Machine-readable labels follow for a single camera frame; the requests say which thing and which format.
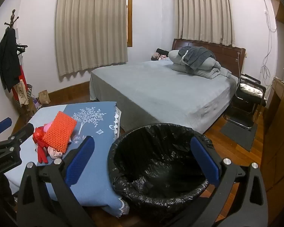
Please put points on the wooden headboard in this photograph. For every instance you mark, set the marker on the wooden headboard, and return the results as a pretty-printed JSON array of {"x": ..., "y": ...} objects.
[{"x": 227, "y": 52}]

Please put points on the black metal chair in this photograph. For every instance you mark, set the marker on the black metal chair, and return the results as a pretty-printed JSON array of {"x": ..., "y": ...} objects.
[{"x": 248, "y": 99}]

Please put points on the wooden window frame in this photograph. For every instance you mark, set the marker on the wooden window frame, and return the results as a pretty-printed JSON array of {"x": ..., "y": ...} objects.
[{"x": 130, "y": 28}]

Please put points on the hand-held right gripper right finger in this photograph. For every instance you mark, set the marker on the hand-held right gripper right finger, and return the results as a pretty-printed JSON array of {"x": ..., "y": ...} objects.
[{"x": 204, "y": 160}]

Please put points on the pinkish stuffed toy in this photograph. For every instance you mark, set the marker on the pinkish stuffed toy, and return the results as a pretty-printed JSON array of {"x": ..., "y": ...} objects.
[{"x": 157, "y": 57}]

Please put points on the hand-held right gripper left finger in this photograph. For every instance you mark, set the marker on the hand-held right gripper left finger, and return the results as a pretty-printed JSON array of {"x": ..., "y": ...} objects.
[{"x": 79, "y": 160}]

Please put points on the purple bag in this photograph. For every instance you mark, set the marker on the purple bag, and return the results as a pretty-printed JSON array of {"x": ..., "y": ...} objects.
[{"x": 36, "y": 102}]

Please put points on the wooden coat rack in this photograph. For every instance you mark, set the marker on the wooden coat rack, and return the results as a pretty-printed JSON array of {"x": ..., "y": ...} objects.
[{"x": 13, "y": 16}]

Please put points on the narrow beige curtain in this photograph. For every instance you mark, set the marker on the narrow beige curtain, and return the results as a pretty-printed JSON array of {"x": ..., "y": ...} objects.
[{"x": 203, "y": 14}]

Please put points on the striped bag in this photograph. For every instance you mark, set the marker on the striped bag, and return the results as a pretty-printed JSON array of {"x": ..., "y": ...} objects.
[{"x": 29, "y": 92}]

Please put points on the patterned chair cushion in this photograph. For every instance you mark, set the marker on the patterned chair cushion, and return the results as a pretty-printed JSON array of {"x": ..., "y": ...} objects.
[{"x": 248, "y": 89}]

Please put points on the black-lined waste bin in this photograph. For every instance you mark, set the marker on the black-lined waste bin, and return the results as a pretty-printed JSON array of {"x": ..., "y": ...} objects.
[{"x": 156, "y": 151}]

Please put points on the blue tree-print tablecloth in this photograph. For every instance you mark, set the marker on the blue tree-print tablecloth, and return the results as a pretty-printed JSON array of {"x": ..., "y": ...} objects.
[{"x": 97, "y": 123}]

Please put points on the black pillow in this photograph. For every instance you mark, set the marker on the black pillow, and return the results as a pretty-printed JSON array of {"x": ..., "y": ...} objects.
[{"x": 163, "y": 51}]

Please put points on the beige tote bag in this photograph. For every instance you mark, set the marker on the beige tote bag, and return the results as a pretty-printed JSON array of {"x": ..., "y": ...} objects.
[{"x": 20, "y": 92}]

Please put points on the brown paper bag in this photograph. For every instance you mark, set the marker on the brown paper bag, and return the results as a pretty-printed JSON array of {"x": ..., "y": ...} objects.
[{"x": 44, "y": 97}]

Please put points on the folded light grey duvet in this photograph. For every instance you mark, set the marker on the folded light grey duvet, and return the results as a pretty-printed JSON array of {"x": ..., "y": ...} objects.
[{"x": 203, "y": 72}]

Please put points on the orange foam net sleeve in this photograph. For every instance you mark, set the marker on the orange foam net sleeve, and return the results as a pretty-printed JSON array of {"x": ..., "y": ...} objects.
[{"x": 59, "y": 132}]

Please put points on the bed with grey sheet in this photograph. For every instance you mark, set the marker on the bed with grey sheet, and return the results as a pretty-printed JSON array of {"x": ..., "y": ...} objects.
[{"x": 156, "y": 92}]

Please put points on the pale tissue wad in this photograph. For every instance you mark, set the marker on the pale tissue wad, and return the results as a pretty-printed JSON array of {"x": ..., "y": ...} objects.
[{"x": 54, "y": 153}]

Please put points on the pink plastic piece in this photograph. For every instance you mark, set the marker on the pink plastic piece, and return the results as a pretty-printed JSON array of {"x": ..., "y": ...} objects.
[{"x": 47, "y": 126}]

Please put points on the black coat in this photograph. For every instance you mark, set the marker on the black coat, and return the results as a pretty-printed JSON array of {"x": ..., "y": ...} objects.
[{"x": 7, "y": 59}]

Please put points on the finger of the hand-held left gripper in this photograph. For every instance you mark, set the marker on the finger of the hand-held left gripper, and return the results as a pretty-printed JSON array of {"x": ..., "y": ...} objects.
[
  {"x": 26, "y": 130},
  {"x": 2, "y": 124}
]

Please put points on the grey floor mat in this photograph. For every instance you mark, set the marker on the grey floor mat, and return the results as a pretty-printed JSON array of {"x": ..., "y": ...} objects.
[{"x": 241, "y": 134}]

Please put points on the dark grey blanket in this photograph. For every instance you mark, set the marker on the dark grey blanket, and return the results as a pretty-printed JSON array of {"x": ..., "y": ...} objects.
[{"x": 198, "y": 55}]

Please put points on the wide beige curtain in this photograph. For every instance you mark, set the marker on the wide beige curtain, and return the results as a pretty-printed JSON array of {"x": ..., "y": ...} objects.
[{"x": 90, "y": 28}]

